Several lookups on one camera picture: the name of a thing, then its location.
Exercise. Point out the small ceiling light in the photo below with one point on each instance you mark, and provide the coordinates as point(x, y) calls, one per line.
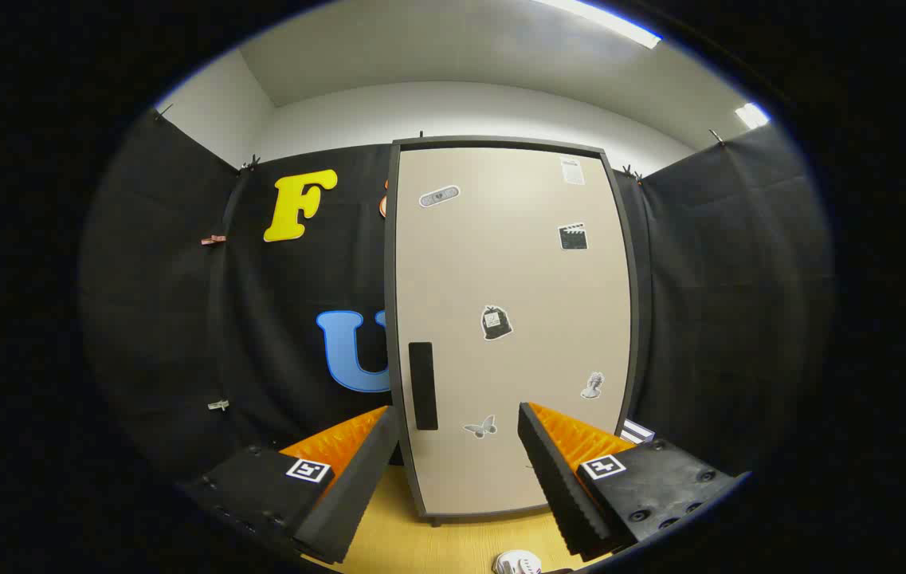
point(752, 115)

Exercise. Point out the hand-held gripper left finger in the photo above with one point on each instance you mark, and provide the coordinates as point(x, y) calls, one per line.
point(357, 486)

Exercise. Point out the grey shoe cabinet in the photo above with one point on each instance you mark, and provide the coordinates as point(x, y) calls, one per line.
point(500, 142)

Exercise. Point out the white canvas shoe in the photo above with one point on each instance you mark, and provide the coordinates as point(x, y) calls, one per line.
point(518, 563)

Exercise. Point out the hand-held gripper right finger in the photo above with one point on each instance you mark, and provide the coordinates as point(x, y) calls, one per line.
point(556, 478)

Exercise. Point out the white book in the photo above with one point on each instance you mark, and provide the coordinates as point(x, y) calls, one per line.
point(636, 433)

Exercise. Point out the red clip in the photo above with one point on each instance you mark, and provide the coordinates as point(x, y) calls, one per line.
point(213, 240)

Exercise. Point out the lavender book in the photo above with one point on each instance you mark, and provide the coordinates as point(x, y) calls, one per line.
point(641, 426)

